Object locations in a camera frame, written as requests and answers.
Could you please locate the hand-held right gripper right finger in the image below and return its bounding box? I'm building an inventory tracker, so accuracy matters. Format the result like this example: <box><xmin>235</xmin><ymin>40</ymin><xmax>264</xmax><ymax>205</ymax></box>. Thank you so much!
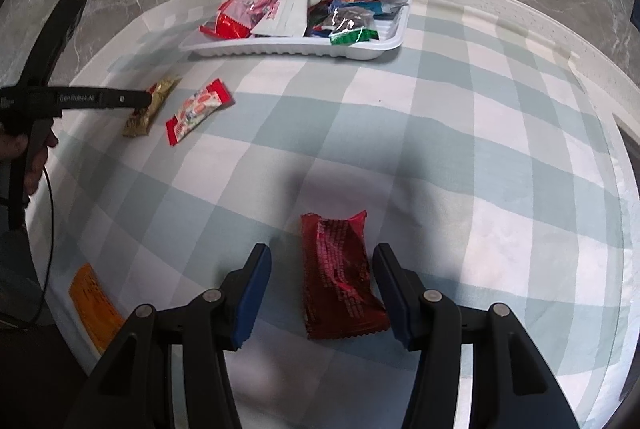
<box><xmin>372</xmin><ymin>243</ymin><xmax>571</xmax><ymax>429</ymax></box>

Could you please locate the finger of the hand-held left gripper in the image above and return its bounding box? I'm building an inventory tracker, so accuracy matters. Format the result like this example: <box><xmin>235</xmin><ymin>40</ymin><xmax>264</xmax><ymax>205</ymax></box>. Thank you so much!
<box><xmin>60</xmin><ymin>89</ymin><xmax>153</xmax><ymax>110</ymax></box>

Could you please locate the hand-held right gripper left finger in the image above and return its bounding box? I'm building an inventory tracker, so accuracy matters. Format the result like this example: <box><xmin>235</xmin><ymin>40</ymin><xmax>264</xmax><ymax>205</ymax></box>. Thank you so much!
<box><xmin>65</xmin><ymin>243</ymin><xmax>273</xmax><ymax>429</ymax></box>

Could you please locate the gold snack packet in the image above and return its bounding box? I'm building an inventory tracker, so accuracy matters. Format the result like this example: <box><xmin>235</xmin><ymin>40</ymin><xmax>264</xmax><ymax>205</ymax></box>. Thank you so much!
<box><xmin>122</xmin><ymin>76</ymin><xmax>182</xmax><ymax>138</ymax></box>

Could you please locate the dark red snack packet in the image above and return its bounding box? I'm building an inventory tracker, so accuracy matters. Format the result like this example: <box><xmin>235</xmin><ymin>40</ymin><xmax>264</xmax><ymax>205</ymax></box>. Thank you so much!
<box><xmin>300</xmin><ymin>210</ymin><xmax>391</xmax><ymax>341</ymax></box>

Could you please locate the white plastic tray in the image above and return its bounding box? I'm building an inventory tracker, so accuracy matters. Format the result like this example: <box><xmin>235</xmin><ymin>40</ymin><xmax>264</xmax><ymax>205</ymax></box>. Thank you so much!
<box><xmin>179</xmin><ymin>0</ymin><xmax>412</xmax><ymax>61</ymax></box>

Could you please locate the clear nut packet green end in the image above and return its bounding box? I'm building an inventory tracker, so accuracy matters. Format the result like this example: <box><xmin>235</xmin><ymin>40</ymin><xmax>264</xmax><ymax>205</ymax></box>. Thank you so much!
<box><xmin>320</xmin><ymin>6</ymin><xmax>379</xmax><ymax>46</ymax></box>

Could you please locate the person's left hand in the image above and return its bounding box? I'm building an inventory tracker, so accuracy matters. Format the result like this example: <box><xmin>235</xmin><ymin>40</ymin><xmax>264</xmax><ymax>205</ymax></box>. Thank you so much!
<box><xmin>0</xmin><ymin>129</ymin><xmax>60</xmax><ymax>197</ymax></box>

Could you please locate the red and white snack packet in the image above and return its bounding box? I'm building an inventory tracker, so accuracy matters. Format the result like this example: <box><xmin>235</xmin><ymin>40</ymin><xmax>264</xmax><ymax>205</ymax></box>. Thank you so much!
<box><xmin>166</xmin><ymin>79</ymin><xmax>234</xmax><ymax>147</ymax></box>

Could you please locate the bright red snack packet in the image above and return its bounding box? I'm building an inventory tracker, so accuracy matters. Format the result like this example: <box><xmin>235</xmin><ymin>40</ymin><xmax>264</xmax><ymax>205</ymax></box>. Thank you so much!
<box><xmin>200</xmin><ymin>0</ymin><xmax>253</xmax><ymax>40</ymax></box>

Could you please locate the green checked tablecloth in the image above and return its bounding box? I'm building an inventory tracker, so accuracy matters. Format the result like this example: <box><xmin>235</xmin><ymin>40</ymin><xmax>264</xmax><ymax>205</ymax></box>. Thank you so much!
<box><xmin>30</xmin><ymin>0</ymin><xmax>640</xmax><ymax>429</ymax></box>

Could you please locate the orange snack packet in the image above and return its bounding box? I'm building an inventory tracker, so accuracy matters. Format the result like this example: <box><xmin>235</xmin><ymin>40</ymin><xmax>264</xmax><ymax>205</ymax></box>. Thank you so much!
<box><xmin>69</xmin><ymin>263</ymin><xmax>126</xmax><ymax>355</ymax></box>

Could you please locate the person's dark clothing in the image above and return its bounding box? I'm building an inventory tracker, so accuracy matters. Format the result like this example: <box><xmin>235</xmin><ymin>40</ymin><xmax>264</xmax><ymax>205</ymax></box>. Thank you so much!
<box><xmin>0</xmin><ymin>319</ymin><xmax>86</xmax><ymax>429</ymax></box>

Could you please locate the black cable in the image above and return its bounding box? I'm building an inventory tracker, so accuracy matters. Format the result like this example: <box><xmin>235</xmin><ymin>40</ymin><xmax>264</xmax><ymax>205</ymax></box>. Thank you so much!
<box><xmin>0</xmin><ymin>169</ymin><xmax>55</xmax><ymax>325</ymax></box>

